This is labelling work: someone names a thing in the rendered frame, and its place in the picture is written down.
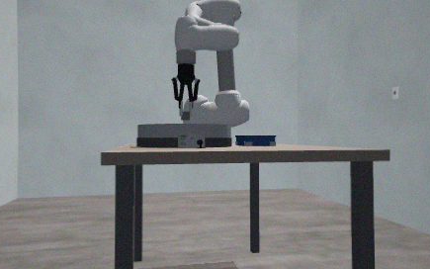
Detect blue shallow tray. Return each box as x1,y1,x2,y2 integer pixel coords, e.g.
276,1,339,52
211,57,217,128
235,135,276,146

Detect dark grey metal cylinder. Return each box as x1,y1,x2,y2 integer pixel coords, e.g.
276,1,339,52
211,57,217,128
181,112,190,120

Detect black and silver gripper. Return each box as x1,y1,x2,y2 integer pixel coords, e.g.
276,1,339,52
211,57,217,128
171,63,201,117

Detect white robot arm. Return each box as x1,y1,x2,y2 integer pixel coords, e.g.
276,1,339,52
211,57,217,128
175,0,250,127

